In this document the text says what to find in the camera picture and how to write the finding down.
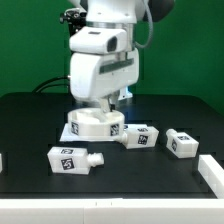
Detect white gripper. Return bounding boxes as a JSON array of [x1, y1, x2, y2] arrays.
[[70, 49, 139, 113]]

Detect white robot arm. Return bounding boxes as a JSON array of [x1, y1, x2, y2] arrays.
[[69, 0, 175, 112]]

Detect white marker sheet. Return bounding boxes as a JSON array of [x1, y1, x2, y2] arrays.
[[60, 124, 147, 142]]

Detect black cables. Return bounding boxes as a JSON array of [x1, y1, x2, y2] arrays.
[[31, 76, 73, 94]]

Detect black camera on stand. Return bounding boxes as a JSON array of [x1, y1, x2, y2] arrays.
[[59, 8, 87, 35]]

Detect white left wall block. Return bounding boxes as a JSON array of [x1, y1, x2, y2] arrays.
[[0, 153, 3, 173]]

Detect white front wall bar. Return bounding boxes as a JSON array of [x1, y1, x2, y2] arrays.
[[0, 199, 224, 224]]

